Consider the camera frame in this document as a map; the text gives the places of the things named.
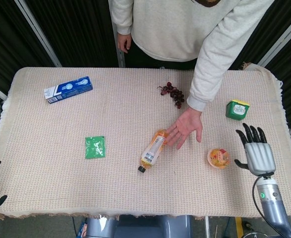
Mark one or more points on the person's torso grey sweater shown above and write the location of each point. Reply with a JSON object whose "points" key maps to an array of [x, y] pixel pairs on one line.
{"points": [[165, 29]]}

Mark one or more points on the green tea sachet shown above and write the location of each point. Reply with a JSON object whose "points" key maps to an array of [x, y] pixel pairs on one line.
{"points": [[95, 147]]}

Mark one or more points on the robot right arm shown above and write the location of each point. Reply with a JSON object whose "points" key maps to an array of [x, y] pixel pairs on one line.
{"points": [[271, 205]]}

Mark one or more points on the person's right forearm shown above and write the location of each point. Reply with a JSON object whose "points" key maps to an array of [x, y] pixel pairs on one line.
{"points": [[121, 17]]}

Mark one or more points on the white metal frame post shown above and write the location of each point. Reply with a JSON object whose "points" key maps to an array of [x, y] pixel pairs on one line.
{"points": [[38, 34], [120, 52], [281, 39]]}

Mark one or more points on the orange drink bottle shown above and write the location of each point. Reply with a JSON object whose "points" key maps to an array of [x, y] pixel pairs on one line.
{"points": [[152, 151]]}

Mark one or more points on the person's left forearm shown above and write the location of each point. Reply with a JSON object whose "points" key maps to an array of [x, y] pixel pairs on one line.
{"points": [[217, 57]]}

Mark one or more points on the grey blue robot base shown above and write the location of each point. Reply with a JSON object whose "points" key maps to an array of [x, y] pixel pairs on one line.
{"points": [[140, 226]]}

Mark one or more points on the green lidded container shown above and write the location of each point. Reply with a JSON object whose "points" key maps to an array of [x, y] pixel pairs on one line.
{"points": [[237, 110]]}

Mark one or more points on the person's right hand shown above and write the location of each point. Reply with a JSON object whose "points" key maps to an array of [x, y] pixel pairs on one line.
{"points": [[124, 43]]}

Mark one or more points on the blue toothpaste box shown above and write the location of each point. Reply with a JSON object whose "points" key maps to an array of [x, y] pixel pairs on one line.
{"points": [[68, 89]]}

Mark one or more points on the metal table leg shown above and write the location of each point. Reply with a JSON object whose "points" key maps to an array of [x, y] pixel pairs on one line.
{"points": [[207, 226]]}

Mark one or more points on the orange fruit jelly cup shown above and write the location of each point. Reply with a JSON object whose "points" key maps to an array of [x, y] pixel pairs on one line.
{"points": [[218, 158]]}

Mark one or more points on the person's left hand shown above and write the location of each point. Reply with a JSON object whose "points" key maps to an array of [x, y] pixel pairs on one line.
{"points": [[187, 124]]}

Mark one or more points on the person in white sweatshirt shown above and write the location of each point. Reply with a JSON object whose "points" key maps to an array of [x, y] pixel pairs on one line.
{"points": [[80, 32]]}

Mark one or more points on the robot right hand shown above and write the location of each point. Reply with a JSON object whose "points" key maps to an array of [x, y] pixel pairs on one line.
{"points": [[259, 156]]}

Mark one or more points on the beige woven tablecloth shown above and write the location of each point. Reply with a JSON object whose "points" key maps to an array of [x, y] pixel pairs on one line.
{"points": [[61, 178]]}

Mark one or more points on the dark red grape bunch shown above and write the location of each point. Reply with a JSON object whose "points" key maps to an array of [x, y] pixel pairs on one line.
{"points": [[175, 95]]}

